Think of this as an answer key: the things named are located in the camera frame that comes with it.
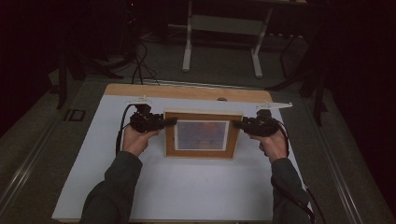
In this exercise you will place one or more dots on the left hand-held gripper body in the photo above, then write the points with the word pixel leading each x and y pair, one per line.
pixel 144 122

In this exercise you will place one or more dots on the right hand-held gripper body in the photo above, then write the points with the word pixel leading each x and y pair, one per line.
pixel 263 126

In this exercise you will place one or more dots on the wooden picture frame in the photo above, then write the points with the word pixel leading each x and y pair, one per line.
pixel 202 154

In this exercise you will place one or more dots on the person's left hand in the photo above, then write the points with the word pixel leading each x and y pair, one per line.
pixel 134 141

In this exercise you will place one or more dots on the person's right hand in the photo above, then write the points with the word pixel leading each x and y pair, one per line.
pixel 275 147

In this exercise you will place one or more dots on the black metal stand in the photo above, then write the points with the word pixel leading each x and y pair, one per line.
pixel 318 102
pixel 62 87

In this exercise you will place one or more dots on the white paper sheet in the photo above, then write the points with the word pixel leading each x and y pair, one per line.
pixel 186 186

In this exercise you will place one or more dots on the black floor box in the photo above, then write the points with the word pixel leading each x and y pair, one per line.
pixel 66 115

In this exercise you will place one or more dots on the metal floor rail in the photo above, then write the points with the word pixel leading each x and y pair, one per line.
pixel 336 161
pixel 202 84
pixel 28 161

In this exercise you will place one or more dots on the white metal desk frame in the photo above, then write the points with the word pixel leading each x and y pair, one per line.
pixel 186 56

